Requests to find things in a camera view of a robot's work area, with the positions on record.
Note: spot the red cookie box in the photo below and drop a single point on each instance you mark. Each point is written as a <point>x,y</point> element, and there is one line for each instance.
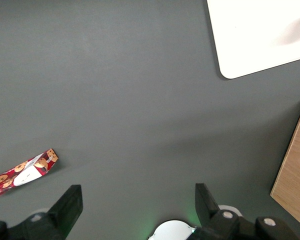
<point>27,172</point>

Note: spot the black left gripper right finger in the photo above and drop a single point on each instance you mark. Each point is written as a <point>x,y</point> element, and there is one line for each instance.
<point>207,212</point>

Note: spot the cream plastic tray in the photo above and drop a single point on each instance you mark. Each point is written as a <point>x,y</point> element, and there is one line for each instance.
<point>252,37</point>

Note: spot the wooden two-drawer cabinet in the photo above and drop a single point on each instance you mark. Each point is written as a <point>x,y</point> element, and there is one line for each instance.
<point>297,175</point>

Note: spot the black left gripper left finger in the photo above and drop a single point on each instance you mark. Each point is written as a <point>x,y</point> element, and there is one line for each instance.
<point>65,207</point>

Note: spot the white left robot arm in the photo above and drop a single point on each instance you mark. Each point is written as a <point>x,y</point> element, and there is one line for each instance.
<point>170,231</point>

